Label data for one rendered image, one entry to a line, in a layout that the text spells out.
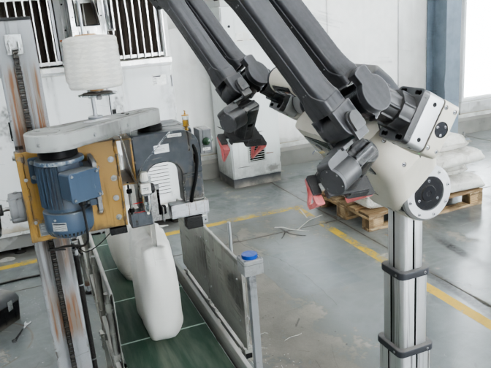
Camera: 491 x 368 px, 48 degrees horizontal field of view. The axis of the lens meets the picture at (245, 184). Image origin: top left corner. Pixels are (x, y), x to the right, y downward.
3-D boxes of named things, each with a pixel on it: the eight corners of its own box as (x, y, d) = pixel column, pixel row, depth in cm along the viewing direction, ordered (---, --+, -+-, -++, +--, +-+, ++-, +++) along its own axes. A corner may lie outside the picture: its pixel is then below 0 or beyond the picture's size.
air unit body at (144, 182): (157, 214, 195) (152, 171, 190) (144, 216, 193) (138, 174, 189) (154, 210, 199) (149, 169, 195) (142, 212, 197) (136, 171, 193)
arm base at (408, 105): (405, 88, 122) (383, 138, 123) (378, 73, 119) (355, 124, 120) (431, 91, 114) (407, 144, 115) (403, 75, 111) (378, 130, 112)
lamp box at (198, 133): (212, 152, 203) (210, 128, 201) (201, 154, 202) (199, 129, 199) (206, 148, 210) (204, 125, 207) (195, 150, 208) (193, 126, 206)
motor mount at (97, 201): (108, 211, 174) (100, 161, 169) (87, 215, 172) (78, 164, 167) (97, 189, 199) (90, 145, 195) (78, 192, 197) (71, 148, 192)
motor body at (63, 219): (99, 234, 174) (86, 158, 167) (48, 244, 169) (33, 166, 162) (93, 220, 188) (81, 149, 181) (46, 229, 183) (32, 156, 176)
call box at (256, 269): (264, 273, 208) (263, 258, 206) (245, 277, 205) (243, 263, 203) (256, 265, 215) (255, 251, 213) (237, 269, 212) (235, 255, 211)
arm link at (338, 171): (356, 105, 105) (327, 120, 112) (321, 134, 99) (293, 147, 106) (389, 158, 106) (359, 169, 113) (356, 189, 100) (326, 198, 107)
